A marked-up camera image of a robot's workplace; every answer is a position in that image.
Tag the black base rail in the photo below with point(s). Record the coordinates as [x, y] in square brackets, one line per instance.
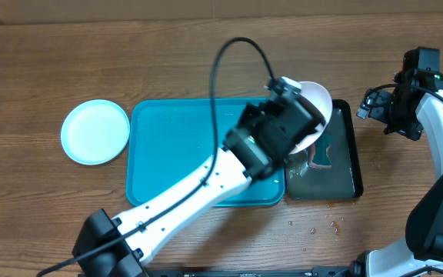
[318, 271]

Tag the teal plastic tray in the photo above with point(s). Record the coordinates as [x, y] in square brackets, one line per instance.
[170, 138]

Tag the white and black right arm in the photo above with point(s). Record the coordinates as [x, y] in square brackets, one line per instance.
[421, 249]

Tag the light blue plate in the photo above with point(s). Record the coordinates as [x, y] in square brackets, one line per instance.
[95, 132]

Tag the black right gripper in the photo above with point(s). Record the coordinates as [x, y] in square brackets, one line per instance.
[413, 131]

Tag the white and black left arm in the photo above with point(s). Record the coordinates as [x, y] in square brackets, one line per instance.
[125, 244]

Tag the black water tray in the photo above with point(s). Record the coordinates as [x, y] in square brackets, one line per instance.
[343, 180]

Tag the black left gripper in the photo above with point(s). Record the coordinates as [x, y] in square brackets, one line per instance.
[249, 112]

